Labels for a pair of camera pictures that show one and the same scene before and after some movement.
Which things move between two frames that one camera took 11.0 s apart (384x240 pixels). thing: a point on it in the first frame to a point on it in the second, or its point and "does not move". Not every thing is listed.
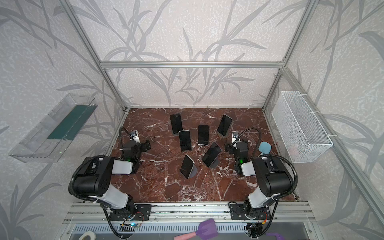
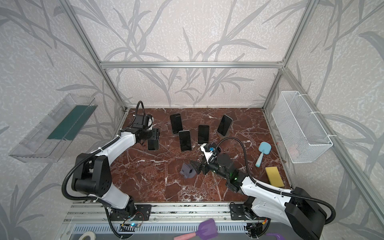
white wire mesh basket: x=302 y=138 does not move
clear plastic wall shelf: x=49 y=141 does not move
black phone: x=224 y=124 does not move
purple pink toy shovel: x=207 y=230 does not move
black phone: x=176 y=122 does not move
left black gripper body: x=142 y=146 to x=153 y=134
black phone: x=187 y=166 to x=153 y=145
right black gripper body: x=233 y=147 to x=204 y=165
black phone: x=185 y=142 does not move
